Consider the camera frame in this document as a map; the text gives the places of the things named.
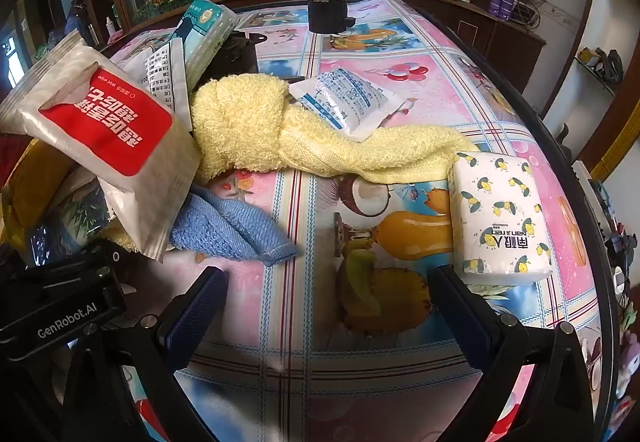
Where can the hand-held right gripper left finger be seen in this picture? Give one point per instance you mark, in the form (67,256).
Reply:
(200,307)

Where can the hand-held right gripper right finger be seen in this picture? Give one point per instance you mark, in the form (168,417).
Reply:
(462,317)

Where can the blue knitted washcloth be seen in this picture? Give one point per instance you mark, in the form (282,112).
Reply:
(235,227)

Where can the lemon print tissue pack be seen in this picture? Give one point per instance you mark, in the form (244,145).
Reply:
(500,217)

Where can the yellow plastic tray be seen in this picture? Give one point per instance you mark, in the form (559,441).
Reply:
(35,182)

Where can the yellow terry towel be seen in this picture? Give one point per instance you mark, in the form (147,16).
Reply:
(250,126)

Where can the red label wet wipe packet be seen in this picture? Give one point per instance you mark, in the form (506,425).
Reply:
(110,121)

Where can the small yellow fluffy cloth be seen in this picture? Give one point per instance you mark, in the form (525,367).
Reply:
(120,239)

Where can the fruit print plastic tablecloth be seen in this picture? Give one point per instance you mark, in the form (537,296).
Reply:
(310,232)

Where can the white black-text sachet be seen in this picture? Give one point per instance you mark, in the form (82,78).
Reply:
(167,81)

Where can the white blue-print medical packet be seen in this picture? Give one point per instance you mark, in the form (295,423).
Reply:
(347,101)

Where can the teal cartoon tissue pack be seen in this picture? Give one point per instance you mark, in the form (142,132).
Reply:
(207,34)

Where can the wooden side cabinet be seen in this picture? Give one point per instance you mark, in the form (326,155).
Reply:
(500,46)

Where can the small white bottle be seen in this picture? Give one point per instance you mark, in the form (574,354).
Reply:
(110,25)

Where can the black device with wooden cap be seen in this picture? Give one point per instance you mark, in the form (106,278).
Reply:
(327,11)

